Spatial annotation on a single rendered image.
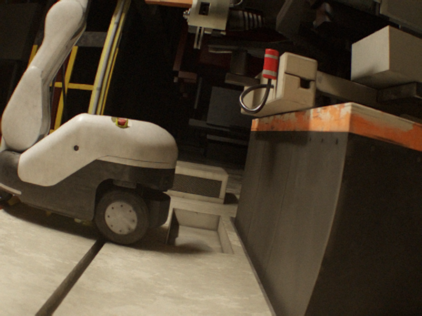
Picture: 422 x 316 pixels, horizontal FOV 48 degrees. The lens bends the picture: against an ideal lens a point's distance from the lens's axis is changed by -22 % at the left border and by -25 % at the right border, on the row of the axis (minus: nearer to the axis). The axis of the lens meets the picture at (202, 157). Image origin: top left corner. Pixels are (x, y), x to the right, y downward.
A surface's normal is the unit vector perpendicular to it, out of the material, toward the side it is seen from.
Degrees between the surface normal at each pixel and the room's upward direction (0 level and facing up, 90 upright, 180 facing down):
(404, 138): 90
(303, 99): 90
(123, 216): 90
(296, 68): 90
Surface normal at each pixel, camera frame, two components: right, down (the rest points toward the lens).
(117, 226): 0.13, 0.06
